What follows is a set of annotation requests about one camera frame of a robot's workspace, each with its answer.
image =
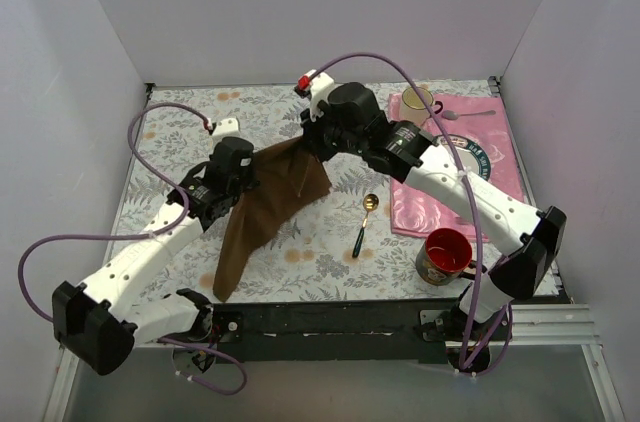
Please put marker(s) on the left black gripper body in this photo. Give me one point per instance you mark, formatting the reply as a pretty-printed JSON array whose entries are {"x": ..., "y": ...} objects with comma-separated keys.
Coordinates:
[{"x": 245, "y": 182}]

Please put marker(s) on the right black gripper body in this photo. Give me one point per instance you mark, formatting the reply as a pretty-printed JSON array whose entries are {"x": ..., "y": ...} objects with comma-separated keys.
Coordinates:
[{"x": 313, "y": 143}]

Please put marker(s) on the brown cloth napkin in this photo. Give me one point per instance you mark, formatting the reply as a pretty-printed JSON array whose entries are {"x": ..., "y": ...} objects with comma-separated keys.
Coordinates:
[{"x": 289, "y": 178}]

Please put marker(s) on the gold spoon teal handle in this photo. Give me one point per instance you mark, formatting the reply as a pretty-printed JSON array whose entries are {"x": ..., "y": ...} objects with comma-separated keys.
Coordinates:
[{"x": 370, "y": 204}]

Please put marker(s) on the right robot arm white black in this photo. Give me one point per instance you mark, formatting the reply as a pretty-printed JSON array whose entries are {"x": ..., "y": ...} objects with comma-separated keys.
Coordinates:
[{"x": 527, "y": 237}]

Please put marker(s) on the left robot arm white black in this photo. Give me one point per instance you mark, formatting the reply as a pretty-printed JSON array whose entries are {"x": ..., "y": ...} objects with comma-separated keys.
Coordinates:
[{"x": 100, "y": 321}]

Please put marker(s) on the cream enamel mug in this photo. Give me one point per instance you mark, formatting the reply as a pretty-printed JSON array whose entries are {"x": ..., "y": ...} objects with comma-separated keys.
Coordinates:
[{"x": 418, "y": 105}]

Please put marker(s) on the silver spoon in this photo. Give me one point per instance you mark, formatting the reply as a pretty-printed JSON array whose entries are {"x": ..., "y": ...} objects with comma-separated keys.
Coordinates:
[{"x": 453, "y": 116}]

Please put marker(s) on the pink satin cloth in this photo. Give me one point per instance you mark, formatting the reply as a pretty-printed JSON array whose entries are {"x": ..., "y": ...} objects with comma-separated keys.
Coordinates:
[{"x": 416, "y": 214}]

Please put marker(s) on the white plate dark rim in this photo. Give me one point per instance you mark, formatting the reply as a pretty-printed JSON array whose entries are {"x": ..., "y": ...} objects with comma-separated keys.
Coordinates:
[{"x": 472, "y": 156}]

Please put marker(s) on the floral tablecloth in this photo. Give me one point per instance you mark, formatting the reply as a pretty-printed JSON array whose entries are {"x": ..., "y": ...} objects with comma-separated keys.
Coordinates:
[{"x": 310, "y": 257}]

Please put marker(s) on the black base bar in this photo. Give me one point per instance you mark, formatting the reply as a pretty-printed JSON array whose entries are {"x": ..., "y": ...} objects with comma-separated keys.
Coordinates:
[{"x": 329, "y": 331}]

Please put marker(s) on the red interior dark mug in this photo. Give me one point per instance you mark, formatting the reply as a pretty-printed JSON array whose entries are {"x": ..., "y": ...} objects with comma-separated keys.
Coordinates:
[{"x": 444, "y": 255}]

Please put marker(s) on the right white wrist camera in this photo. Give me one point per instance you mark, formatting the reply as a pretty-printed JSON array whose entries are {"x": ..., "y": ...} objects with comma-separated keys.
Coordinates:
[{"x": 315, "y": 86}]

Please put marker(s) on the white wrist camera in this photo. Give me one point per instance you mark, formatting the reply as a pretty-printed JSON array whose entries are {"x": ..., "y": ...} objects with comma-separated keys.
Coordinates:
[
  {"x": 222, "y": 128},
  {"x": 315, "y": 86}
]

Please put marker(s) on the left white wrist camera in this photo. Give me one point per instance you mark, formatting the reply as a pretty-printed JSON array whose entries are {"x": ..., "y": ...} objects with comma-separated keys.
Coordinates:
[{"x": 222, "y": 128}]

